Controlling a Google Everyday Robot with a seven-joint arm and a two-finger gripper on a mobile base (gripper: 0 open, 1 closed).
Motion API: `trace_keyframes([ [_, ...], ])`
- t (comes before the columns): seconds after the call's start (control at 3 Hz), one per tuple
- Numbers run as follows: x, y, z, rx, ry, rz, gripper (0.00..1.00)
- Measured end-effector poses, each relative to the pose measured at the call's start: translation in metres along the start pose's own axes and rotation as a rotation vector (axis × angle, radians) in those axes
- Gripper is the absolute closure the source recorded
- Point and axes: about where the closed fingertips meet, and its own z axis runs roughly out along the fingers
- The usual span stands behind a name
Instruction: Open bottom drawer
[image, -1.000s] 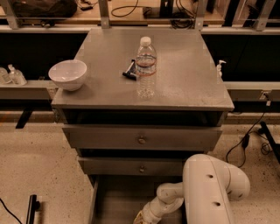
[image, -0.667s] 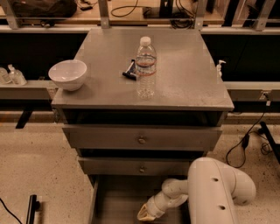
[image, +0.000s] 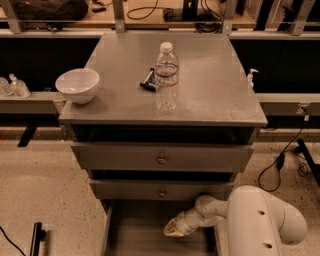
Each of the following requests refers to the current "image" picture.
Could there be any grey bottom drawer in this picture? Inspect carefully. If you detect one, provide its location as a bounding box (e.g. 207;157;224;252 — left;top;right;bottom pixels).
102;200;222;256

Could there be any grey drawer cabinet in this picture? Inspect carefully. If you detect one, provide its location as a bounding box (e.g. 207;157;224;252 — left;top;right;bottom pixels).
58;31;269;214

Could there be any white bowl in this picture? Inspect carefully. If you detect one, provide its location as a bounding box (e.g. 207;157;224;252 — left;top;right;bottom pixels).
55;68;100;104

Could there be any clear bottle at left edge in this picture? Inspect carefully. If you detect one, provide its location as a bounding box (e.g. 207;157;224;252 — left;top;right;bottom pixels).
0;77;13;96

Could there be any grey top drawer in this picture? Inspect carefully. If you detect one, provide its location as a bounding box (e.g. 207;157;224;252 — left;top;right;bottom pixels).
71;143;254;173

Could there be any black backpack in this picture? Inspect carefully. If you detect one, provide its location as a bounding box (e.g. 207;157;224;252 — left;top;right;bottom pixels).
12;0;88;21

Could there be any black cable bottom left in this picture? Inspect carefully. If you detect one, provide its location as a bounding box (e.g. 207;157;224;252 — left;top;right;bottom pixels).
0;225;27;256

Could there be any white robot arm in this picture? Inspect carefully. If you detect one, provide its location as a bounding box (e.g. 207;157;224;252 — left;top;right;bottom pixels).
163;185;307;256

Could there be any small white pump bottle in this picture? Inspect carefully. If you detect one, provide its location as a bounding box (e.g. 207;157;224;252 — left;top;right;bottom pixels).
247;69;259;88

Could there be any grey drawer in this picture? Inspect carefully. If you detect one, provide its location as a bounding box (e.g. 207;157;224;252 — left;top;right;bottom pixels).
89;180;233;201
102;200;222;256
71;143;254;173

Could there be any black stand foot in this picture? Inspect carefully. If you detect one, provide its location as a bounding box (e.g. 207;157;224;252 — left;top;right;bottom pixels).
29;222;46;256

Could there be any black table leg right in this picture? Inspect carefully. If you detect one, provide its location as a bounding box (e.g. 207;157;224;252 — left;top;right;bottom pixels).
297;139;320;187

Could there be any grey middle drawer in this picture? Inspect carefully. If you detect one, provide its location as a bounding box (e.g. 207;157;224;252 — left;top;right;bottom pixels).
89;180;233;201

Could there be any black power cable on floor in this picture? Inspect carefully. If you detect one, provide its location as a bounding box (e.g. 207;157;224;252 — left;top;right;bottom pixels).
257;114;312;193

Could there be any clear plastic water bottle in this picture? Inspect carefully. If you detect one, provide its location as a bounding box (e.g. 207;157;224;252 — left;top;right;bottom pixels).
155;42;179;114

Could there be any black and white razor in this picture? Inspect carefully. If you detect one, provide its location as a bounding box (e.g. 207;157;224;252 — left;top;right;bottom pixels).
140;68;156;92

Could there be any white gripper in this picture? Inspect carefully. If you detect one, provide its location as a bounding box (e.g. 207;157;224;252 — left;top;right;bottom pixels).
163;210;202;238

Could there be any clear sanitizer bottle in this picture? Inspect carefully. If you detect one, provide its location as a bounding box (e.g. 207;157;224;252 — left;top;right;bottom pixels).
9;74;31;98

